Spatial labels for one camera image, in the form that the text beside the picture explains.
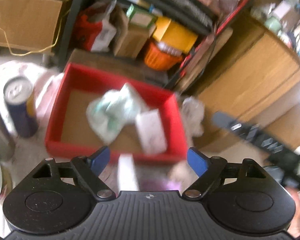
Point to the finger of the right gripper distant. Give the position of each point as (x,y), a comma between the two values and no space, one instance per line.
(246,131)

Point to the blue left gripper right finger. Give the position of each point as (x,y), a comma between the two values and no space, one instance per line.
(198,161)

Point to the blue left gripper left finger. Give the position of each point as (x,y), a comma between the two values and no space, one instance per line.
(99,160)

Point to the purple cloth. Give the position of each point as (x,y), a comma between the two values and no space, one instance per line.
(160,178)

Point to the white green towel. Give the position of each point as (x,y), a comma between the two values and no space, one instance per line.
(108,114)

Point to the white foam sheet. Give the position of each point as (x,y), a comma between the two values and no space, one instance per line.
(151,132)

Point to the wooden cabinet right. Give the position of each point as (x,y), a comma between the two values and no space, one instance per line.
(255,77)

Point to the red cardboard box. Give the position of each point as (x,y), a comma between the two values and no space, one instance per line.
(69,135)

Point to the white plastic bag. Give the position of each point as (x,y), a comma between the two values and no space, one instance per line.
(193,111)

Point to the blue drink can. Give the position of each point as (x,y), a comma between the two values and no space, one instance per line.
(19,100)

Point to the orange plastic basket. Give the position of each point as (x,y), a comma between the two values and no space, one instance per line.
(158,60)

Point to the brown cardboard box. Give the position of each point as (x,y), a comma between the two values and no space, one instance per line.
(129,39)

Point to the red white bag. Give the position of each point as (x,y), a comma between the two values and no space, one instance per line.
(93,30)

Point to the yellow box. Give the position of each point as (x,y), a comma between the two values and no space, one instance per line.
(174,34)

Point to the black metal shelf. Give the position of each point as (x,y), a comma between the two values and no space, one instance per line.
(195,14)

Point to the green white box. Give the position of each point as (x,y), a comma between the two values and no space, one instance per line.
(140,17)

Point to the wooden desk left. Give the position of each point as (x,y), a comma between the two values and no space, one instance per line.
(32,25)

